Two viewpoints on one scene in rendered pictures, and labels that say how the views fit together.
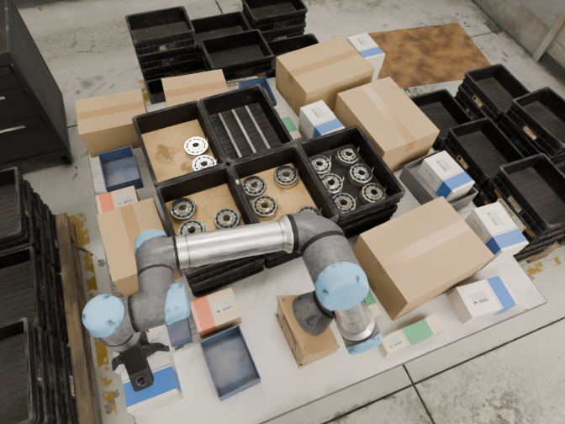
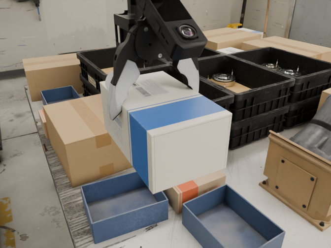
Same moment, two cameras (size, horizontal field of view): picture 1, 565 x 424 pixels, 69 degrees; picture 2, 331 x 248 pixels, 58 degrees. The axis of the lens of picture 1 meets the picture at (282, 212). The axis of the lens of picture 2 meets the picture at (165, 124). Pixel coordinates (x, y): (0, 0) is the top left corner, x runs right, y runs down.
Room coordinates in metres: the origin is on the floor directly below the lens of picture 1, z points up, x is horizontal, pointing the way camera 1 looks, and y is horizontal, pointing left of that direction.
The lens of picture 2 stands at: (-0.20, 0.33, 1.31)
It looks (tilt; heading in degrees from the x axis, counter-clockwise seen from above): 29 degrees down; 357
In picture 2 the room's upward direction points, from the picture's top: straight up
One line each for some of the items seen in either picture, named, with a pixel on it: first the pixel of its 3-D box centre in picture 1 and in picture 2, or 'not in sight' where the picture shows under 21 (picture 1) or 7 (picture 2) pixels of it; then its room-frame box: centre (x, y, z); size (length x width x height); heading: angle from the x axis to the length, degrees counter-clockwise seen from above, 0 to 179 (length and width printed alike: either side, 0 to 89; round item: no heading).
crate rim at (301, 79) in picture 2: (349, 169); (281, 62); (1.06, -0.26, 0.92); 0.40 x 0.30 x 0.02; 28
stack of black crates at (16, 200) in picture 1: (9, 230); not in sight; (0.94, 1.37, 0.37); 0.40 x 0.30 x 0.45; 25
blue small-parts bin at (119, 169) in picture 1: (120, 170); (61, 102); (1.10, 0.74, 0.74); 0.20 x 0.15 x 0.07; 26
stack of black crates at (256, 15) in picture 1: (273, 31); not in sight; (2.76, 0.17, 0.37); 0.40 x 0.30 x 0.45; 115
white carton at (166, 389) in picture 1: (149, 366); (158, 121); (0.21, 0.32, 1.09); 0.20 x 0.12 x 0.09; 25
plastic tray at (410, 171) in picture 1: (438, 182); not in sight; (1.15, -0.69, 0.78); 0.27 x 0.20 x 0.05; 33
